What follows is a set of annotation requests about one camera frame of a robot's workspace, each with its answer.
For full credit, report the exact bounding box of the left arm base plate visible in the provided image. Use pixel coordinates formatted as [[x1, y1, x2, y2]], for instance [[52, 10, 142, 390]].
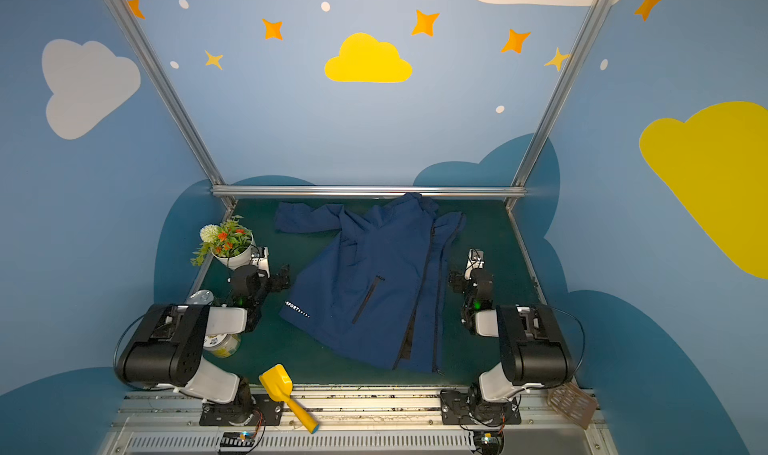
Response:
[[199, 393, 285, 427]]

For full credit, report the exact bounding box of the silver tin can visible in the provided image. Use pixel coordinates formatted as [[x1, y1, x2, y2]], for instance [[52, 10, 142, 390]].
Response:
[[185, 289, 215, 305]]

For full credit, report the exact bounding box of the front aluminium rail base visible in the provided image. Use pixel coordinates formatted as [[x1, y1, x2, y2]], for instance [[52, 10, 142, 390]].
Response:
[[99, 384, 618, 454]]

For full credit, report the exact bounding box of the aluminium frame back bar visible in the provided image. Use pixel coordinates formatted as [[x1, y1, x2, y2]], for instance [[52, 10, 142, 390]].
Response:
[[212, 184, 526, 198]]

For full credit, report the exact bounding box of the potted flower plant white pot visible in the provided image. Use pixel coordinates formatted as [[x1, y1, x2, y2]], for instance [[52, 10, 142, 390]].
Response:
[[190, 215, 255, 270]]

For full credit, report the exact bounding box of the yellow toy shovel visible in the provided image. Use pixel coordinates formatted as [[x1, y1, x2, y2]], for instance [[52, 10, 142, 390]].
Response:
[[259, 364, 319, 434]]

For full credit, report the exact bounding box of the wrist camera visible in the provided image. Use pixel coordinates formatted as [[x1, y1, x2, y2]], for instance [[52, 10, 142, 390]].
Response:
[[251, 245, 270, 277], [464, 248, 485, 279]]

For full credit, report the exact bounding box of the left circuit board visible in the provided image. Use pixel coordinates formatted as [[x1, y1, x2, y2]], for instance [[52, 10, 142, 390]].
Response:
[[217, 431, 256, 454]]

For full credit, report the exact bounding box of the circuit board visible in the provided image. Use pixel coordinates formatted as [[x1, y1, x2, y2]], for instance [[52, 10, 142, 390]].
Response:
[[217, 431, 256, 454], [472, 431, 505, 455]]

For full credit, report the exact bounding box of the aluminium frame post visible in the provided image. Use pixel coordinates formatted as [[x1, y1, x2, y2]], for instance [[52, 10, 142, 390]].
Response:
[[505, 0, 613, 215], [103, 0, 226, 187]]

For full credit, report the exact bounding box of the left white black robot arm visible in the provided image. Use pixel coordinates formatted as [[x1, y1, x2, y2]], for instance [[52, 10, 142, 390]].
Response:
[[113, 265, 291, 426]]

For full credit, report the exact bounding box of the brown slotted spatula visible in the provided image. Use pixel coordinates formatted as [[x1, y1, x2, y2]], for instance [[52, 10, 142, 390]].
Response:
[[547, 382, 599, 430]]

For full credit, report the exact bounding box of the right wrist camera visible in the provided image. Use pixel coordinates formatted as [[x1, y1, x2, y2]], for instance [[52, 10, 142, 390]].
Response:
[[464, 248, 485, 279]]

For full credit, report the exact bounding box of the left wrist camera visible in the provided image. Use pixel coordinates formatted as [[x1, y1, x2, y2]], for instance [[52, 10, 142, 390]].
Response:
[[251, 245, 270, 277]]

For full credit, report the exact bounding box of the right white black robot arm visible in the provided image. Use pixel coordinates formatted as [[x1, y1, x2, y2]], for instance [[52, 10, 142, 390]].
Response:
[[449, 268, 582, 417]]

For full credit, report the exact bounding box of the aluminium frame left post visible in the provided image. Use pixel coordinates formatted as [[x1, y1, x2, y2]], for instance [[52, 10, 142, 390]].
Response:
[[103, 0, 226, 187]]

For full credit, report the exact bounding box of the aluminium frame right post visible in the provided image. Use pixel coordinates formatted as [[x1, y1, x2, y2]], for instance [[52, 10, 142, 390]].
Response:
[[505, 0, 613, 215]]

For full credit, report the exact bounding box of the yellow green lidded jar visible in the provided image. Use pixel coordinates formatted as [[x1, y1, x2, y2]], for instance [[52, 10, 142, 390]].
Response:
[[203, 334, 241, 358]]

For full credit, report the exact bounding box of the navy blue zip jacket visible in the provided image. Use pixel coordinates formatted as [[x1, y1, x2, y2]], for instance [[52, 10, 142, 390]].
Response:
[[275, 193, 466, 373]]

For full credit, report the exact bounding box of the right circuit board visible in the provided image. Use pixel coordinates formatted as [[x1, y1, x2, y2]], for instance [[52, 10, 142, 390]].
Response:
[[472, 431, 505, 455]]

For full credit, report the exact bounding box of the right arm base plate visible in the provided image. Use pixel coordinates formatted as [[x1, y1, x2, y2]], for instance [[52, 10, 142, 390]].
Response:
[[438, 386, 522, 427]]

